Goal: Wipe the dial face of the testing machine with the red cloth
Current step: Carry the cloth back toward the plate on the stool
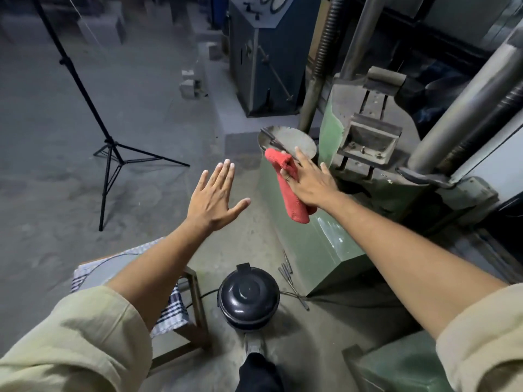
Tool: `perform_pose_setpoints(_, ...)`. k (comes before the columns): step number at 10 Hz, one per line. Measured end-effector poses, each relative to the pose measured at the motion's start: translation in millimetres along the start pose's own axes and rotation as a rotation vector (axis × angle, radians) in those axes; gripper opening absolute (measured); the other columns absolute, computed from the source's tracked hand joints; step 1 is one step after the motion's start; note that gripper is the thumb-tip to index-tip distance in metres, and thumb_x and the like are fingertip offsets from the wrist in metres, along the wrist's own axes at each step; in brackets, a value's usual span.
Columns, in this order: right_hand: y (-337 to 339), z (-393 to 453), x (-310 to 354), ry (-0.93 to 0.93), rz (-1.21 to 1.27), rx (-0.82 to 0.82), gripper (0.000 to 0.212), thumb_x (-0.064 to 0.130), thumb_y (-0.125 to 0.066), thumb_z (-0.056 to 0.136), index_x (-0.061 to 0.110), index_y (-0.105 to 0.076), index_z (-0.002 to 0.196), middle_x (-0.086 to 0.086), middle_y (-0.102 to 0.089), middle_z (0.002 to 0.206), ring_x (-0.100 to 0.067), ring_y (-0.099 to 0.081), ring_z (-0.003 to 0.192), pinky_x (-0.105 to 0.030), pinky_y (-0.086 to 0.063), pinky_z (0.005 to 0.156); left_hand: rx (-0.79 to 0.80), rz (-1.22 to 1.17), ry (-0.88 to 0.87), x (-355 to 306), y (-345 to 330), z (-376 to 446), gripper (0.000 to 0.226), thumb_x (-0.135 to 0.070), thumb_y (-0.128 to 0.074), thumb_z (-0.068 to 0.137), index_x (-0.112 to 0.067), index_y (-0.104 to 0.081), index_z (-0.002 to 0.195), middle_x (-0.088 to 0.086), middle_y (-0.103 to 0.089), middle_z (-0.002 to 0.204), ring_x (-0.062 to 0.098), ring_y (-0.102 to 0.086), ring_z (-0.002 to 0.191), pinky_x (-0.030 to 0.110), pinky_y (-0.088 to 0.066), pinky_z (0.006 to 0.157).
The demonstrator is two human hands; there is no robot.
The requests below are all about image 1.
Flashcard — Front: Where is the round metal pan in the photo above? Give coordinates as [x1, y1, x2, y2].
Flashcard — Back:
[257, 125, 318, 160]

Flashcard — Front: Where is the blue metal cabinet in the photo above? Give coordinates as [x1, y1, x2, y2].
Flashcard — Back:
[228, 0, 323, 118]

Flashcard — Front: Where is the green metal machine base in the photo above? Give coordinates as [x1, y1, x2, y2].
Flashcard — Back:
[258, 73, 500, 299]

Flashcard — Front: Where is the black round vacuum cleaner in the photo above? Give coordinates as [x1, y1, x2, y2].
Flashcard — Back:
[217, 263, 281, 333]

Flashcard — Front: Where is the smooth steel column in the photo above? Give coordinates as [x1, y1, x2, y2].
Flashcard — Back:
[339, 0, 394, 81]

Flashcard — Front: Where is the red cloth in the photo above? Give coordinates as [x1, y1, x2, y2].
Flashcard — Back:
[264, 148, 317, 223]

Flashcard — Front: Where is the threaded steel screw column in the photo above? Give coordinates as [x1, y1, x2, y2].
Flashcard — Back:
[298, 0, 346, 133]

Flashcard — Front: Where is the wooden stool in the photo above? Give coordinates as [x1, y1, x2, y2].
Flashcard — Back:
[78, 265, 213, 378]

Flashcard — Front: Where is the checkered cloth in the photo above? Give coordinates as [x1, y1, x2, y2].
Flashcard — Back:
[71, 237, 190, 339]

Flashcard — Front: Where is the person's left hand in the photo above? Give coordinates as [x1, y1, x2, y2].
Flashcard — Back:
[186, 159, 251, 233]

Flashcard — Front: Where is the cream right sleeve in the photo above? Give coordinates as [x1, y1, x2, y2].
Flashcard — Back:
[435, 283, 523, 392]

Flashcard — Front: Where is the person's left forearm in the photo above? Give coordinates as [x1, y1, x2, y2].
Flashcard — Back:
[105, 216, 214, 332]

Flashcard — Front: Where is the large concrete block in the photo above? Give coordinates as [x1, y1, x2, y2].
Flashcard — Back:
[77, 1, 126, 47]

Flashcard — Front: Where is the large steel cylinder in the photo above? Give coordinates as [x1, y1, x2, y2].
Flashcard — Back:
[406, 26, 523, 176]

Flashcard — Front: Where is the grey metal clamp block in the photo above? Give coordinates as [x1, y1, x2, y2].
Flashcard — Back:
[340, 113, 404, 167]

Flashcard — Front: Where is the grey shoe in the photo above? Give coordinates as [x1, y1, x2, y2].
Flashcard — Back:
[244, 334, 267, 357]

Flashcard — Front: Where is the green metal box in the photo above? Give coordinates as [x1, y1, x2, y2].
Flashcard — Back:
[342, 330, 454, 392]

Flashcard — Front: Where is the person's right hand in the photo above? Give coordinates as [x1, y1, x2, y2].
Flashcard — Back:
[280, 147, 340, 210]

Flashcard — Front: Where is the bundle of metal rods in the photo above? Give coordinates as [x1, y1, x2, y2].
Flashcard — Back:
[278, 250, 310, 311]

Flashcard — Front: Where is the black cable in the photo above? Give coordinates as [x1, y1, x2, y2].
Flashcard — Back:
[186, 286, 221, 311]

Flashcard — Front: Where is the black tripod stand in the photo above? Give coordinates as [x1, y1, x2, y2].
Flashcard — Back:
[31, 0, 190, 232]

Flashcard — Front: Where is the black trouser leg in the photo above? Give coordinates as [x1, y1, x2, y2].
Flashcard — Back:
[236, 352, 284, 392]

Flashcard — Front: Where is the person's right forearm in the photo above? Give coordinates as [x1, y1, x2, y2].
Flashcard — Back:
[315, 191, 509, 339]

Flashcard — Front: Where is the cream left sleeve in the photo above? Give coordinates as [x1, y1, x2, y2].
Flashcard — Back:
[0, 285, 154, 392]

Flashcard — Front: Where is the cream sleeve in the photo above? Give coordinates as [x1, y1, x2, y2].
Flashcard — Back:
[435, 283, 523, 392]
[0, 285, 154, 392]

